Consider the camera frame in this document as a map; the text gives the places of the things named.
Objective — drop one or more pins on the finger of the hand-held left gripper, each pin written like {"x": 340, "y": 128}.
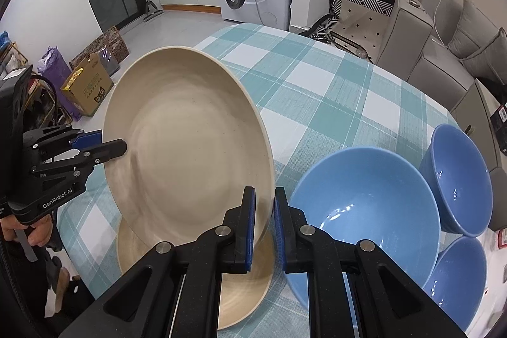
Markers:
{"x": 85, "y": 140}
{"x": 111, "y": 148}

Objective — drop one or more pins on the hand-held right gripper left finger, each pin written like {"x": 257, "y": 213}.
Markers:
{"x": 249, "y": 227}

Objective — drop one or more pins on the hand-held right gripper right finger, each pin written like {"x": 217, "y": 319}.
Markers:
{"x": 280, "y": 235}

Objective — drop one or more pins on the beige plate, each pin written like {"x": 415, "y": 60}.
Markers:
{"x": 186, "y": 144}
{"x": 241, "y": 298}

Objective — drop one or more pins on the blue bowl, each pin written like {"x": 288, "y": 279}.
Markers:
{"x": 356, "y": 195}
{"x": 455, "y": 171}
{"x": 459, "y": 270}

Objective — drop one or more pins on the person's left hand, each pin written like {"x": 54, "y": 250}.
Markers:
{"x": 39, "y": 233}

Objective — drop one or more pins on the cardboard box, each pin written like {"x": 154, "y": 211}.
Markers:
{"x": 89, "y": 88}

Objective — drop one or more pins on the purple bag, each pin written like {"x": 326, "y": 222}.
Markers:
{"x": 53, "y": 63}

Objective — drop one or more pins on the brown patterned board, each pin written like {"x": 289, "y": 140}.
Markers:
{"x": 115, "y": 45}

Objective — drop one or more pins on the grey stick vacuum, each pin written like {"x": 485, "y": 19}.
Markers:
{"x": 152, "y": 11}

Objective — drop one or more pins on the teal white checked tablecloth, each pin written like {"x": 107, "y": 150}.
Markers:
{"x": 317, "y": 92}

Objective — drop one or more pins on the beige side cabinet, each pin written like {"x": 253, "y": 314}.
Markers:
{"x": 475, "y": 124}

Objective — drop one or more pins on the patterned folding floor chair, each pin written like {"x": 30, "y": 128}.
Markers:
{"x": 356, "y": 21}

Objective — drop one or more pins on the grey sofa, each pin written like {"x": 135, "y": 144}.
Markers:
{"x": 400, "y": 29}

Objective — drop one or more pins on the black box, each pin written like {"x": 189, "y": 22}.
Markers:
{"x": 500, "y": 128}

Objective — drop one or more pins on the grey sofa cushion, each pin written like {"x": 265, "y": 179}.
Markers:
{"x": 489, "y": 57}
{"x": 471, "y": 25}

